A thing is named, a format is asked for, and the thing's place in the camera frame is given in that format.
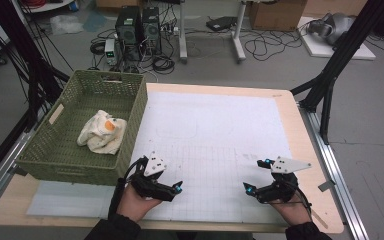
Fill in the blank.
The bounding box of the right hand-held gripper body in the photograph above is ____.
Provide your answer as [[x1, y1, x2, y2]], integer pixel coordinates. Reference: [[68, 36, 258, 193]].
[[255, 155, 313, 204]]

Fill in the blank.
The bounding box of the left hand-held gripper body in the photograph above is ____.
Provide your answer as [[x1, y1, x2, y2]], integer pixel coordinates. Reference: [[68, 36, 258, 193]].
[[128, 151, 176, 203]]

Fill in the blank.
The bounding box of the cream cloth with orange spot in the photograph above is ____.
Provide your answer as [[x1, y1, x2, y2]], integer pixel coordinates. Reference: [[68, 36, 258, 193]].
[[76, 109, 128, 156]]

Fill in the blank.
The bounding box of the green plastic basket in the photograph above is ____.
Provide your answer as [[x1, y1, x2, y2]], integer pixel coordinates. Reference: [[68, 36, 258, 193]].
[[14, 69, 149, 187]]

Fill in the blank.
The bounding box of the person's left hand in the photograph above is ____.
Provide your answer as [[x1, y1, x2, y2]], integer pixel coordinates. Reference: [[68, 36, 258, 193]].
[[116, 182, 163, 224]]

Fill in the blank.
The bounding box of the person's right hand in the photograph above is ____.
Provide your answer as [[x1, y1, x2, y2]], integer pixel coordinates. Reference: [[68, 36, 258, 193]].
[[268, 196, 313, 228]]

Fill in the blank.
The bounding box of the white grid mat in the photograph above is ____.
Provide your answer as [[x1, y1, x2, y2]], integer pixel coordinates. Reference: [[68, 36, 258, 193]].
[[26, 91, 294, 225]]

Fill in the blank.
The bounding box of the grey power supply unit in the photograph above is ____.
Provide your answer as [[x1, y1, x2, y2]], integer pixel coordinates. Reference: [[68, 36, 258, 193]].
[[104, 38, 119, 66]]

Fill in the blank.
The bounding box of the black computer tower with fan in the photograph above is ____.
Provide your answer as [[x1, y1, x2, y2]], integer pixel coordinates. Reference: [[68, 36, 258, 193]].
[[142, 6, 163, 56]]

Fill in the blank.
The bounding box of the white floor board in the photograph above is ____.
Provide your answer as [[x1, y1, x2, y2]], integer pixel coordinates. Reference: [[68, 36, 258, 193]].
[[298, 16, 377, 61]]

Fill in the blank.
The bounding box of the grey rounded device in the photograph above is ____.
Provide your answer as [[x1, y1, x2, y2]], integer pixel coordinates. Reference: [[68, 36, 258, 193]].
[[306, 12, 356, 46]]

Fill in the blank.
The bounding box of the black flat device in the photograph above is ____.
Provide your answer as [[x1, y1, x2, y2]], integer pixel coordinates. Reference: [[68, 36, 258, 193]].
[[205, 15, 238, 33]]

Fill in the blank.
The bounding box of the large cardboard box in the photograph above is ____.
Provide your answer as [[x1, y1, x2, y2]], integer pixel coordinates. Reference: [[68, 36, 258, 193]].
[[248, 0, 309, 33]]

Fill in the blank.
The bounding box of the clear plastic bag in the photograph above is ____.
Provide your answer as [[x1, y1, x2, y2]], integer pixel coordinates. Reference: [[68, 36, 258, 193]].
[[49, 13, 84, 36]]

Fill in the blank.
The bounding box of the white round table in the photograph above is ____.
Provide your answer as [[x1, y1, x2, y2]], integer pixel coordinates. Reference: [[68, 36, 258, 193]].
[[19, 0, 78, 14]]

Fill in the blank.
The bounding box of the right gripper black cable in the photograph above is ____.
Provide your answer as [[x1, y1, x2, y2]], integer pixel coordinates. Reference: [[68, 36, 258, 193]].
[[293, 186, 314, 221]]

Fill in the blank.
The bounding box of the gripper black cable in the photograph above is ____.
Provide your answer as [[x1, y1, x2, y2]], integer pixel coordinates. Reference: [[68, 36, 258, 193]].
[[293, 186, 314, 221], [108, 155, 148, 219]]

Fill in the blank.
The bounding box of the grey metal bracket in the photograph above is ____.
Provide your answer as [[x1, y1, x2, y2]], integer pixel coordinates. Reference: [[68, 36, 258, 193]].
[[318, 179, 336, 193]]

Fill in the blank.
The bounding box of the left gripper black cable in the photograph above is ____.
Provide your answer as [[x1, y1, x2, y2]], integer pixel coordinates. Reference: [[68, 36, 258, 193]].
[[108, 155, 148, 219]]

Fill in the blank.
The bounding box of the aluminium rail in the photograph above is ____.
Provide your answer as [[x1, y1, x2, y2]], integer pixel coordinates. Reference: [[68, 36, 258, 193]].
[[298, 103, 371, 240], [0, 128, 36, 218]]

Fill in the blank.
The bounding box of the coiled black cable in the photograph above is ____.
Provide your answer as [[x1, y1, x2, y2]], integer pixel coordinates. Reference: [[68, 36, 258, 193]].
[[151, 54, 176, 75]]

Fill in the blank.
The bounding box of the tangle of black floor cables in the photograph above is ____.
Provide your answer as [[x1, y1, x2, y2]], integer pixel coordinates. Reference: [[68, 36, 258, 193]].
[[243, 28, 311, 63]]

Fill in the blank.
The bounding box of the black metal frame stand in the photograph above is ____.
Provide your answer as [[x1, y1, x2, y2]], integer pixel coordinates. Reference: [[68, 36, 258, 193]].
[[289, 0, 384, 146], [0, 0, 71, 134]]

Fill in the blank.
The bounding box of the white desk frame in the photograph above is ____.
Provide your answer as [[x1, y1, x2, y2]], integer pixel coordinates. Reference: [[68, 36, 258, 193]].
[[178, 0, 248, 64]]

